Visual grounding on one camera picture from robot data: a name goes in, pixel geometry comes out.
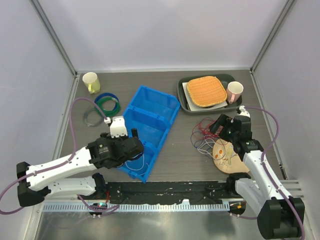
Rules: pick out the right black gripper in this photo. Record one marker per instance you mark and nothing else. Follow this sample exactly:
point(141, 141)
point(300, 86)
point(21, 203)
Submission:
point(226, 121)

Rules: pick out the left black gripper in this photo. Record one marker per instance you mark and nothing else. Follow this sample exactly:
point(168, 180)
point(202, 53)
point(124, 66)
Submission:
point(108, 136)

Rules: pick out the dark green plastic tray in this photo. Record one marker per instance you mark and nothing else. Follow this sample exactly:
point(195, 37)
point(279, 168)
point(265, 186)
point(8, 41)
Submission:
point(186, 103)

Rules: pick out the white square plate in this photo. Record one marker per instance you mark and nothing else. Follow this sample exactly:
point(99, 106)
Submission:
point(194, 108)

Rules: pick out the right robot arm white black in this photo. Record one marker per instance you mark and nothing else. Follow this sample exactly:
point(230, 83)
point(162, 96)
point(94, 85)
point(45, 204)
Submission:
point(279, 215)

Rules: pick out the pink mug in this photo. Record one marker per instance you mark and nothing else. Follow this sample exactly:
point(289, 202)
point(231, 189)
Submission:
point(234, 91)

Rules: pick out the blue three-compartment plastic bin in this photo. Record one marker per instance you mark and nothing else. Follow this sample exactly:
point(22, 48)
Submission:
point(152, 113)

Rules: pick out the yellow mug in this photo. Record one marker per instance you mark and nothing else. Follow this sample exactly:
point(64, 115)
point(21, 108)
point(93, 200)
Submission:
point(91, 81)

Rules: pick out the round wooden decorated coaster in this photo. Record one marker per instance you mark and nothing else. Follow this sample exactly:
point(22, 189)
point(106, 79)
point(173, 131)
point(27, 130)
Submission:
point(226, 159)

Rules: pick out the orange woven square plate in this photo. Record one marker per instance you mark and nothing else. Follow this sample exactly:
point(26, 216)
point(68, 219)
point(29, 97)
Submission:
point(206, 91)

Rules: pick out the grey slotted cable duct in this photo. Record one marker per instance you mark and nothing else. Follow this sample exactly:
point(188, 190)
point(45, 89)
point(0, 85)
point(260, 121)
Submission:
point(185, 206)

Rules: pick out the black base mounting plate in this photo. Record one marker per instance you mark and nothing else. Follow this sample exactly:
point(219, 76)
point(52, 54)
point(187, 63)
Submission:
point(165, 193)

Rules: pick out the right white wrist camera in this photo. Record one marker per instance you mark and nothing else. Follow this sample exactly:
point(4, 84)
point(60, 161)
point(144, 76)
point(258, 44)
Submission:
point(241, 111)

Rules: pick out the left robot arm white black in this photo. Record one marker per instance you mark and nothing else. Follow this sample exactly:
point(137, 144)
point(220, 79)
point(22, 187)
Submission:
point(52, 179)

